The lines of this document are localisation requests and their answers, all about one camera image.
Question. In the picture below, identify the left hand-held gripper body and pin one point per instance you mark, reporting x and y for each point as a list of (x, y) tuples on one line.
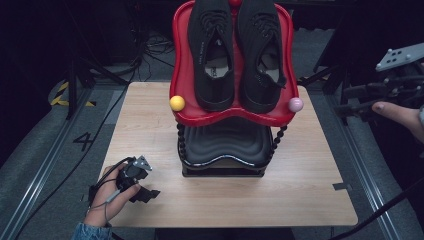
[(133, 173)]

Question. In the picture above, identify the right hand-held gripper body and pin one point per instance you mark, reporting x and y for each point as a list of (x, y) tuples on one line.
[(400, 80)]

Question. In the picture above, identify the black knit shoe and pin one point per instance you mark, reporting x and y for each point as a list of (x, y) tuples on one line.
[(261, 96), (213, 90)]

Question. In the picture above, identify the red and black shoe rack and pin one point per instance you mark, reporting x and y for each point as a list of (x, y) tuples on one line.
[(233, 118)]

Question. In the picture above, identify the person's left hand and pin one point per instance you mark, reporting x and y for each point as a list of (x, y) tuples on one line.
[(106, 200)]

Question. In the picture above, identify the person's right hand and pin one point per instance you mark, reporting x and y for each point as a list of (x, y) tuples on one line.
[(403, 118)]

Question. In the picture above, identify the black tripod stand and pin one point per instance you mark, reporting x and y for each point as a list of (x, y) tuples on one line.
[(78, 83), (328, 83)]

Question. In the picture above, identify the pink rack knob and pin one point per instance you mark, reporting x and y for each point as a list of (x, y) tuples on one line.
[(296, 104)]

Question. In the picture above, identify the grey tape piece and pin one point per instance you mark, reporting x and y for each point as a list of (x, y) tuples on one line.
[(342, 186)]

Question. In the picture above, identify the yellow rack knob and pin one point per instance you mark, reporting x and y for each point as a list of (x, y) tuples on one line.
[(177, 103)]

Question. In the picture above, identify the yellow and black floor tape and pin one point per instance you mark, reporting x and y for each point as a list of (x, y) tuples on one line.
[(60, 96)]

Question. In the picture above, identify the metal floor rail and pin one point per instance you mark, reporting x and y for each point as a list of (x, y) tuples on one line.
[(40, 173), (370, 173)]

